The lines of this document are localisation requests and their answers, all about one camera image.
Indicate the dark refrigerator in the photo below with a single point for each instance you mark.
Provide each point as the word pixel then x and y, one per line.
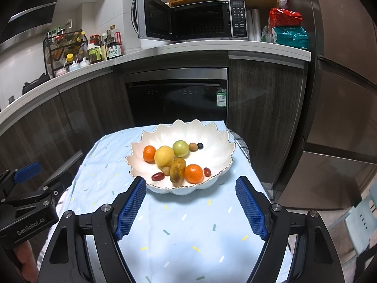
pixel 338 94

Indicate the clear plastic wrap rolls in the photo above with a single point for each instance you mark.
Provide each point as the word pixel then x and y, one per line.
pixel 254 25

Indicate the slim dark sauce bottle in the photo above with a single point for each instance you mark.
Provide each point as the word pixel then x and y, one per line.
pixel 104 50

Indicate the dark red grape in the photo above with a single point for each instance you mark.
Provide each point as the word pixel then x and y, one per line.
pixel 157 177
pixel 207 171

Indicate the grey striped cloth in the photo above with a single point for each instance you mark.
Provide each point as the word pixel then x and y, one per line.
pixel 240 144

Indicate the small brown longan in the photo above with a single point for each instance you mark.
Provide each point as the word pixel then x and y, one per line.
pixel 193 146
pixel 166 170

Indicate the red lidded jar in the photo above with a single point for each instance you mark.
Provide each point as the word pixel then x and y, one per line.
pixel 94 39

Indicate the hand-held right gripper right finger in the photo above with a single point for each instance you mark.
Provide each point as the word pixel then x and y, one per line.
pixel 251 209

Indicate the kitchen counter with wooden cabinets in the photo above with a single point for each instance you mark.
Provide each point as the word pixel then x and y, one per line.
pixel 88 109

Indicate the small white condiment jar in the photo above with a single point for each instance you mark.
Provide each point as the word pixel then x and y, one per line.
pixel 74 65
pixel 84 62

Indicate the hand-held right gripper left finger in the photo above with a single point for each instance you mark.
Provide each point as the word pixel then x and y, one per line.
pixel 131 209

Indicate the green lidded jug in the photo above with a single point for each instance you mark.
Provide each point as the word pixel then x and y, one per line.
pixel 94 56

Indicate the person's left hand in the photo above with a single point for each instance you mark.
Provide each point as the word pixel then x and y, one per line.
pixel 26 256

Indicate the round yellow lemon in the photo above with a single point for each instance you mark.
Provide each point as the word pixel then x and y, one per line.
pixel 164 156

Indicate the yellow capped bottle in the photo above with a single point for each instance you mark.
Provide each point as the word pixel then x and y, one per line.
pixel 69 59

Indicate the teal snack bag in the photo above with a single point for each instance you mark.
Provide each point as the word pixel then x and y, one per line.
pixel 290 37

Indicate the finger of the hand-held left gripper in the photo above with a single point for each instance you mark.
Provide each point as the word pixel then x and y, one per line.
pixel 38 196
pixel 28 171

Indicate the pale plastic chair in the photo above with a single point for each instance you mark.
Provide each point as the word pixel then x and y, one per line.
pixel 360 215

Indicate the large soy sauce bottle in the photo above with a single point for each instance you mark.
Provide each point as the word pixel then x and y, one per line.
pixel 114 51

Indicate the green apple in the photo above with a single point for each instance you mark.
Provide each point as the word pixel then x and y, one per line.
pixel 180 148

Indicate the white scalloped bowl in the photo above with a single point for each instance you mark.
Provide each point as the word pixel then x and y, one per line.
pixel 215 153

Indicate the black gas stove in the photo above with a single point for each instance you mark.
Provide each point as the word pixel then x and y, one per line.
pixel 35 84

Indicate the orange tangerine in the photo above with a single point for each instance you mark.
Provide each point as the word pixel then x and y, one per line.
pixel 149 153
pixel 193 173

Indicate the red snack bag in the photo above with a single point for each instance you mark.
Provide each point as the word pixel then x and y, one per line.
pixel 284 17

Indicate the light blue patterned tablecloth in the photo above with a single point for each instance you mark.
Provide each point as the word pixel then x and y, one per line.
pixel 182 227

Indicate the black microwave oven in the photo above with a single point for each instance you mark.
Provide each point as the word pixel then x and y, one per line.
pixel 206 20

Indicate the yellow-brown mango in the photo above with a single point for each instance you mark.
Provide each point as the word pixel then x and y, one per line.
pixel 177 169

